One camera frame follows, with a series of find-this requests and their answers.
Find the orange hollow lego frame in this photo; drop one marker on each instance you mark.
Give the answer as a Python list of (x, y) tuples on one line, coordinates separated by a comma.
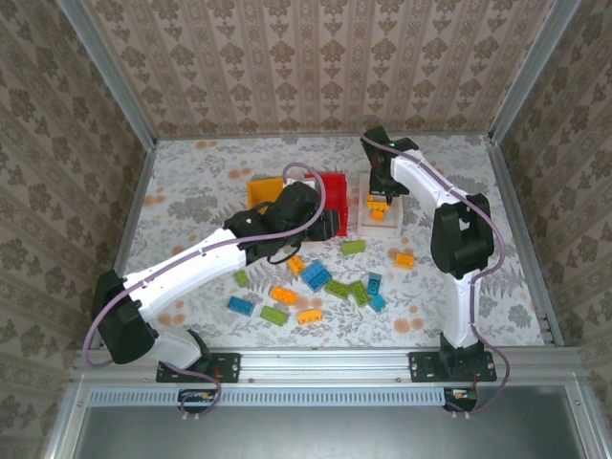
[(370, 201)]

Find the orange lego brick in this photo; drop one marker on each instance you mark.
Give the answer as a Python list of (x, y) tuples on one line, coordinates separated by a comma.
[(378, 215), (310, 316), (404, 260), (284, 295), (295, 264)]

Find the red plastic bin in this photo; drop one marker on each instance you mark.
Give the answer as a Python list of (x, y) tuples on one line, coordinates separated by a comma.
[(334, 191)]

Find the white plastic bin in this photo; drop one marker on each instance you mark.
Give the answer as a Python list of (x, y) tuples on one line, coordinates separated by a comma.
[(365, 225)]

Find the yellow plastic bin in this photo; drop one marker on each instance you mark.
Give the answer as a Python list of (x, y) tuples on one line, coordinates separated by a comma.
[(263, 191)]

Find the large blue lego brick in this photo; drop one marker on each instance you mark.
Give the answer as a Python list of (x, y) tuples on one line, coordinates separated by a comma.
[(315, 275)]

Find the small blue lego brick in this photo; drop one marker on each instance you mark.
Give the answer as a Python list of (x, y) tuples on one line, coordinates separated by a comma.
[(374, 284), (377, 303)]

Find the small green lego brick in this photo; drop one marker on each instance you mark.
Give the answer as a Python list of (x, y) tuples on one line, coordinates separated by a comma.
[(241, 278)]

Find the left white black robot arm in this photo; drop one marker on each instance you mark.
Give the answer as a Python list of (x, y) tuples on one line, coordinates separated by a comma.
[(191, 268)]

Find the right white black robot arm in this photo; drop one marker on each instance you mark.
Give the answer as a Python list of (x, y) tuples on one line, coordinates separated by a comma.
[(461, 239)]

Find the floral table cover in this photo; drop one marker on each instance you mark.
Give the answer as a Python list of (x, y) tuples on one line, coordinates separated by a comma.
[(334, 334)]

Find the grey metal panel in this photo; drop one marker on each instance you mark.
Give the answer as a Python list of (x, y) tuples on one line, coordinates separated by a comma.
[(334, 435)]

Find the aluminium table back rail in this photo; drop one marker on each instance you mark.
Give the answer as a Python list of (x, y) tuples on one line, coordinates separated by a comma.
[(239, 135)]

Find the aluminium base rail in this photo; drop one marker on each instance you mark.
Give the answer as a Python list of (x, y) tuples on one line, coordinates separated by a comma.
[(325, 365)]

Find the aluminium table side rail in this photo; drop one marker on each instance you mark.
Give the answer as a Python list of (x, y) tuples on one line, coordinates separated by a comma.
[(522, 239), (125, 239)]

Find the aluminium frame post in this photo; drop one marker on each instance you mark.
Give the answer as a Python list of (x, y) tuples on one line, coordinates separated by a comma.
[(531, 72), (110, 72)]

